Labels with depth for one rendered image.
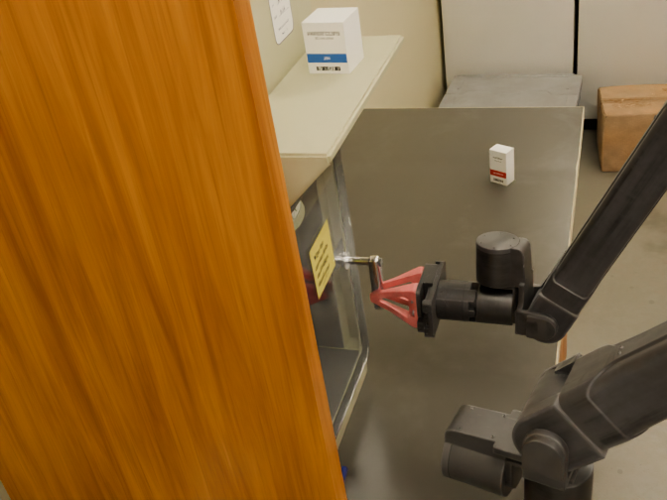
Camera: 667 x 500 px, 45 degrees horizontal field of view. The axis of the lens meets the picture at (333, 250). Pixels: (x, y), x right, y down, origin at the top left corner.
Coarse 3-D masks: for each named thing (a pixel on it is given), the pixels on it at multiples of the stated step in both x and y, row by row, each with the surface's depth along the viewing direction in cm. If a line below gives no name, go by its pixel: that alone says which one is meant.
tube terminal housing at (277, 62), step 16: (256, 0) 86; (304, 0) 99; (256, 16) 86; (304, 16) 99; (256, 32) 86; (272, 32) 90; (272, 48) 90; (288, 48) 95; (304, 48) 99; (272, 64) 90; (288, 64) 95; (272, 80) 91; (352, 400) 127
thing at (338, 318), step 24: (336, 168) 110; (312, 192) 101; (336, 192) 110; (312, 216) 102; (336, 216) 111; (312, 240) 102; (336, 240) 111; (336, 264) 112; (312, 288) 103; (336, 288) 112; (360, 288) 123; (312, 312) 103; (336, 312) 113; (360, 312) 124; (336, 336) 114; (360, 336) 125; (336, 360) 114; (360, 360) 125; (336, 384) 115; (336, 408) 115; (336, 432) 116
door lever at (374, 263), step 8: (344, 256) 114; (376, 256) 114; (344, 264) 115; (352, 264) 115; (360, 264) 115; (368, 264) 114; (376, 264) 113; (376, 272) 114; (376, 280) 115; (376, 288) 116
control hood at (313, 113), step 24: (384, 48) 96; (288, 72) 94; (360, 72) 91; (384, 72) 93; (288, 96) 88; (312, 96) 87; (336, 96) 86; (360, 96) 85; (288, 120) 83; (312, 120) 82; (336, 120) 81; (288, 144) 78; (312, 144) 77; (336, 144) 77; (288, 168) 77; (312, 168) 76; (288, 192) 79
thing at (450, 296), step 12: (444, 264) 116; (444, 276) 117; (432, 288) 112; (444, 288) 112; (456, 288) 112; (468, 288) 111; (432, 300) 109; (444, 300) 112; (456, 300) 111; (468, 300) 110; (432, 312) 110; (444, 312) 112; (456, 312) 112; (468, 312) 111; (432, 324) 111; (432, 336) 112
